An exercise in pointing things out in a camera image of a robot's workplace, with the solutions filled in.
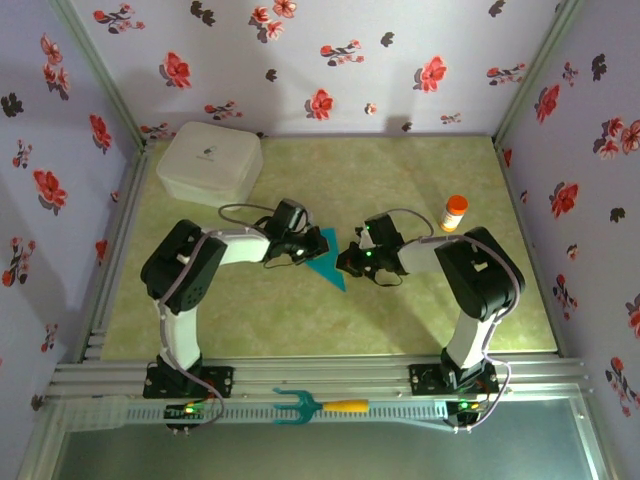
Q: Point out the blue square paper sheet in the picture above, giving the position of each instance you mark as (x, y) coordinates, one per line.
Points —
(330, 267)

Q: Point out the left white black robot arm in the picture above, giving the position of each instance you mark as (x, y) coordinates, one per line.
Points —
(182, 275)

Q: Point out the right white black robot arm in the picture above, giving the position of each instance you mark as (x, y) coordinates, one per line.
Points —
(480, 275)

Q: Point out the orange capped small bottle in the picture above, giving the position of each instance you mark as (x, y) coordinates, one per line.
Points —
(454, 212)

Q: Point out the white plastic lidded box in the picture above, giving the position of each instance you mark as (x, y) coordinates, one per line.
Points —
(210, 162)

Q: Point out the grey metal panel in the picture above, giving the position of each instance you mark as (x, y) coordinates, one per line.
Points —
(320, 455)

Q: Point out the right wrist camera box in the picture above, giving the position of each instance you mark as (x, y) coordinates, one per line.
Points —
(367, 241)

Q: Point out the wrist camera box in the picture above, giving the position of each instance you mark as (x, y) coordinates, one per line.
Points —
(306, 217)
(367, 241)

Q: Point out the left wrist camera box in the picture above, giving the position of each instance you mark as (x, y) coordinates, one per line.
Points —
(306, 217)

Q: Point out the aluminium frame rail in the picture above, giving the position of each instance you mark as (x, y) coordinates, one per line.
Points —
(320, 372)

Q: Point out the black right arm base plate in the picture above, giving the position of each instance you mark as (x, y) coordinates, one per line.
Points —
(422, 380)

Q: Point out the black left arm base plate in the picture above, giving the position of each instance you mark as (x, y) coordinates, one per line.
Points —
(220, 377)

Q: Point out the aluminium side rail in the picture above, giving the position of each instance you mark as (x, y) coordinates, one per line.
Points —
(129, 200)

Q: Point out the aluminium corner post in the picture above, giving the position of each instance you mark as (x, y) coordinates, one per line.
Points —
(98, 65)
(537, 65)

